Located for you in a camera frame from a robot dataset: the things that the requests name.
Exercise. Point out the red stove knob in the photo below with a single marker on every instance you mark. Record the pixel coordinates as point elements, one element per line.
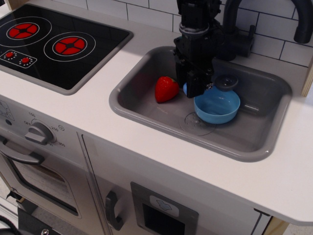
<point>25,60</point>
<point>9,55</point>

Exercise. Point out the black toy stove top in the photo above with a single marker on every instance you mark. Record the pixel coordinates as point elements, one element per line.
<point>65,51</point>

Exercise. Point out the grey dispenser panel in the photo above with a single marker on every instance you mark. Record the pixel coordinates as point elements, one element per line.
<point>160,215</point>

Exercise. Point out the grey cabinet door handle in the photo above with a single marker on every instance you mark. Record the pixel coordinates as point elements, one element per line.
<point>116,222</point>

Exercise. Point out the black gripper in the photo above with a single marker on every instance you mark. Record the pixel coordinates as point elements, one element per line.
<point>194,51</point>

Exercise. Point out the red right stove knob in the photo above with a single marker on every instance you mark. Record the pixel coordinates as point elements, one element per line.
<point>25,60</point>

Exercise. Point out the red left stove knob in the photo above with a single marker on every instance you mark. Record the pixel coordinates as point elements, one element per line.
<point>9,55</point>

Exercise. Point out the grey oven dial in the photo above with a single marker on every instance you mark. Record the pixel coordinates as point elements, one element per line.
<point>39,133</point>

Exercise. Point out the black faucet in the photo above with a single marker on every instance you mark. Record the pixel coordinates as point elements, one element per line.
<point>234,43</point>

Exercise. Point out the red toy strawberry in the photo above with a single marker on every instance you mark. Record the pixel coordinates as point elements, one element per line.
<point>166,88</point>

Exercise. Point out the grey oven door handle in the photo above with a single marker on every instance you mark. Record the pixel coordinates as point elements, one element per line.
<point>18,153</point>

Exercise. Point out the light blue plastic bowl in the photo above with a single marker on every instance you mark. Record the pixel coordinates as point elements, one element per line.
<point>217,107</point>

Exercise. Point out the grey sink basin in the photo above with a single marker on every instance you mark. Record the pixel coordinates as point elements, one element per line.
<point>242,124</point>

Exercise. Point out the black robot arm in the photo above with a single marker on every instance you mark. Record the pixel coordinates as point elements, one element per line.
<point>198,13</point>

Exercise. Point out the sink drain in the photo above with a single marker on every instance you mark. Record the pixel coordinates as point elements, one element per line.
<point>196,126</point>

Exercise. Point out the grey oven door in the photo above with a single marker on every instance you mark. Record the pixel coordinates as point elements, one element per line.
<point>59,185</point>

